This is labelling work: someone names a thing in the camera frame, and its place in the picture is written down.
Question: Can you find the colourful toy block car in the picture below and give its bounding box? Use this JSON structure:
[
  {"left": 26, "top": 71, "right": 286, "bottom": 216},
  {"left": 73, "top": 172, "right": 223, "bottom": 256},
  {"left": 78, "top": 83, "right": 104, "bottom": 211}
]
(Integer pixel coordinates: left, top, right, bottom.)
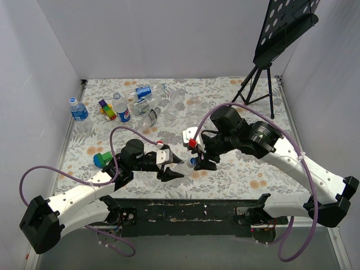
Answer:
[{"left": 98, "top": 99, "right": 116, "bottom": 121}]

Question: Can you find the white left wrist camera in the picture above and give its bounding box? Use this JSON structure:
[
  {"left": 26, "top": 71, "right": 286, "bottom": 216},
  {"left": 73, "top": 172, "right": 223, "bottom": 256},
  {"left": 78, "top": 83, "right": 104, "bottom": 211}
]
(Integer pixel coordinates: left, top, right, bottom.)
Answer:
[{"left": 156, "top": 141, "right": 174, "bottom": 168}]

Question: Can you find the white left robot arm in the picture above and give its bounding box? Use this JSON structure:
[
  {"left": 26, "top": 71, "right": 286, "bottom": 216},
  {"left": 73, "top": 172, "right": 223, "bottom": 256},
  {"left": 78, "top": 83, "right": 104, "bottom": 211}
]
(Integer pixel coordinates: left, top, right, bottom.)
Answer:
[{"left": 19, "top": 139, "right": 181, "bottom": 254}]

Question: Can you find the black music stand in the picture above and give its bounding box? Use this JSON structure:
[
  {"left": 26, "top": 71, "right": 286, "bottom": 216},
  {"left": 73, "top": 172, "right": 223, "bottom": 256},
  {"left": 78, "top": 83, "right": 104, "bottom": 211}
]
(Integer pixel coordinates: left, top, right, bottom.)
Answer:
[{"left": 232, "top": 0, "right": 320, "bottom": 119}]

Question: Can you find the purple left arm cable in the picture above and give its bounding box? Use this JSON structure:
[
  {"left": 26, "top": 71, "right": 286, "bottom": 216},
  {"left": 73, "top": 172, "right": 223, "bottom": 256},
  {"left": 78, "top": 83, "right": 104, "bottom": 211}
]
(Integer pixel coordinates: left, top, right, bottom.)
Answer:
[{"left": 19, "top": 126, "right": 164, "bottom": 257}]

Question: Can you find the Pocari Sweat cap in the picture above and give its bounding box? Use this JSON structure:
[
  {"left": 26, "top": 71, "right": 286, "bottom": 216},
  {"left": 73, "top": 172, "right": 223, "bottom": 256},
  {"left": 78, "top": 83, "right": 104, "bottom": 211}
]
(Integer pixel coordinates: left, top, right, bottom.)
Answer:
[{"left": 69, "top": 97, "right": 78, "bottom": 106}]

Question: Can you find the tall clear plastic bottle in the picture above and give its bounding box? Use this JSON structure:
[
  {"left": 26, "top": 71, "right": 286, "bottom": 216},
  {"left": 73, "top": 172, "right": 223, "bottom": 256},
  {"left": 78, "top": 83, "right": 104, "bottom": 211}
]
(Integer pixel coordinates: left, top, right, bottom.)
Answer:
[{"left": 164, "top": 88, "right": 186, "bottom": 121}]

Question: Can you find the clear bottle black label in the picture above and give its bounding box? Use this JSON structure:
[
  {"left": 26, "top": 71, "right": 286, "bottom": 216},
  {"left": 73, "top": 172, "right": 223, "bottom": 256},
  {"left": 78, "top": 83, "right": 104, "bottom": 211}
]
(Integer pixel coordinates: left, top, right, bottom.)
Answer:
[{"left": 138, "top": 106, "right": 161, "bottom": 132}]

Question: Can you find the blue green toy block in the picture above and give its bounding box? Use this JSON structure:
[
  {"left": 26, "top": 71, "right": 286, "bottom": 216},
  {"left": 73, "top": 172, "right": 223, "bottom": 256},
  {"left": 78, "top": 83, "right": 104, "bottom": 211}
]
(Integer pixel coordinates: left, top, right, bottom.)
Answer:
[{"left": 93, "top": 151, "right": 113, "bottom": 169}]

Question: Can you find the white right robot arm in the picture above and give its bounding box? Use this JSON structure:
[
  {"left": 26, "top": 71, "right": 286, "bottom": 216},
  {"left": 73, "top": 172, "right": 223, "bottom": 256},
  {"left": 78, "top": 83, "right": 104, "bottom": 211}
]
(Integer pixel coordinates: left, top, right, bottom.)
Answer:
[{"left": 182, "top": 106, "right": 359, "bottom": 228}]

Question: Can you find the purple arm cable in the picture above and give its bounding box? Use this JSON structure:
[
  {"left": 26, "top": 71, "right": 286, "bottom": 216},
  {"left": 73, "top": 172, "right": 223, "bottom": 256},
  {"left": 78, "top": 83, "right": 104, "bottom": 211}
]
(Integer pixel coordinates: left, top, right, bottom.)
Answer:
[
  {"left": 19, "top": 126, "right": 164, "bottom": 257},
  {"left": 195, "top": 102, "right": 320, "bottom": 262}
]

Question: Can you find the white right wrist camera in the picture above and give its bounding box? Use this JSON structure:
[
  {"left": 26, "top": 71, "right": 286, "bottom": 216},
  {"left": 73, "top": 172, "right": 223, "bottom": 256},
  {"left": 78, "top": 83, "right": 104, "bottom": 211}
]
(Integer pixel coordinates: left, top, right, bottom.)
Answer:
[{"left": 182, "top": 127, "right": 205, "bottom": 152}]

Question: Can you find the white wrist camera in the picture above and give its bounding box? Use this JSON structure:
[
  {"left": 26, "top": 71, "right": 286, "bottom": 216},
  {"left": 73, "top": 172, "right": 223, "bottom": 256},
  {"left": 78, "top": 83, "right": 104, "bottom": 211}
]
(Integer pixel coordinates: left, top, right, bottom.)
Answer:
[
  {"left": 156, "top": 141, "right": 174, "bottom": 168},
  {"left": 182, "top": 127, "right": 205, "bottom": 152}
]

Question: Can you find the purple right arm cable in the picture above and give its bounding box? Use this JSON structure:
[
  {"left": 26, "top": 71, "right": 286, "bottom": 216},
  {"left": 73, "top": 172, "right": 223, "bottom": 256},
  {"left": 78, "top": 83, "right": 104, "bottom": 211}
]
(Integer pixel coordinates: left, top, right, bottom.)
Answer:
[{"left": 195, "top": 102, "right": 320, "bottom": 262}]

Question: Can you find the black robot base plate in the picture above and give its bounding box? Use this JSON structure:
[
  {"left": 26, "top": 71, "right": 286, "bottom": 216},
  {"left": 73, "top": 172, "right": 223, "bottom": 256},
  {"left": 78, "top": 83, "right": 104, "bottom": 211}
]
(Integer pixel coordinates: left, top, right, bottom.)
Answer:
[{"left": 95, "top": 193, "right": 293, "bottom": 240}]

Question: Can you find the Pepsi plastic bottle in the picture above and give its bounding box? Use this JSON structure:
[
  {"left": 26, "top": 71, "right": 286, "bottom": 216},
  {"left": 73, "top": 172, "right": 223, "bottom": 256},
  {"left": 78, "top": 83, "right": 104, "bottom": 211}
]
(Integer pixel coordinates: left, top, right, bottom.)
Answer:
[
  {"left": 125, "top": 83, "right": 167, "bottom": 102},
  {"left": 112, "top": 92, "right": 131, "bottom": 123}
]

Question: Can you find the small labelled clear bottle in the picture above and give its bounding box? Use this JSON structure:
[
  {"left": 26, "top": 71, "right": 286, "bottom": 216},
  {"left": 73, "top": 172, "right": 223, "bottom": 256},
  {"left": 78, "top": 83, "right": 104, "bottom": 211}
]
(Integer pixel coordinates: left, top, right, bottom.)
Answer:
[{"left": 128, "top": 94, "right": 163, "bottom": 116}]

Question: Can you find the Pocari Sweat plastic bottle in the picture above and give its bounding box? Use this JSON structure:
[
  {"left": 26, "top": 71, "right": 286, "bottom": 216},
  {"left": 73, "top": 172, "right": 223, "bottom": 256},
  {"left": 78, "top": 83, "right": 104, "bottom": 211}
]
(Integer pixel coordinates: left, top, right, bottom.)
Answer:
[{"left": 70, "top": 101, "right": 92, "bottom": 131}]

